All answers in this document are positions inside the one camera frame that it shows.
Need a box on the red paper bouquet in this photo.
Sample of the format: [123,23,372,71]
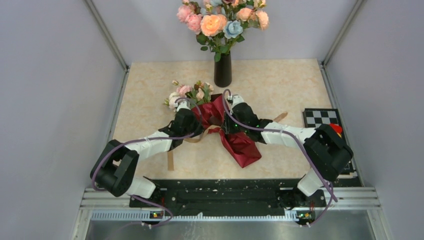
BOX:
[164,80,262,168]

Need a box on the beige satin ribbon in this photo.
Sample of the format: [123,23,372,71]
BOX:
[167,111,288,171]

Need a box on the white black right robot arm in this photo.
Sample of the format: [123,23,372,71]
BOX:
[223,102,354,206]

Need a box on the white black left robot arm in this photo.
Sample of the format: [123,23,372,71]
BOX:
[90,108,203,207]

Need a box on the black cylindrical vase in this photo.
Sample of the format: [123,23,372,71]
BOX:
[214,52,233,88]

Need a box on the black white checkerboard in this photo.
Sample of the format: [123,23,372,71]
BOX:
[302,108,357,178]

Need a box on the colourful artificial flower bunch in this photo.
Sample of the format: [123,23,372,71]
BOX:
[176,0,270,62]

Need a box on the red yellow toy block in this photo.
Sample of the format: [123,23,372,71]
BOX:
[329,123,343,138]

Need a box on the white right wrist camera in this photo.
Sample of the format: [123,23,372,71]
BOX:
[227,94,245,110]

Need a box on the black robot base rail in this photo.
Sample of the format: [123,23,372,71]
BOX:
[149,178,327,217]

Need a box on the white toothed cable duct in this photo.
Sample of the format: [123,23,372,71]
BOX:
[91,209,315,222]

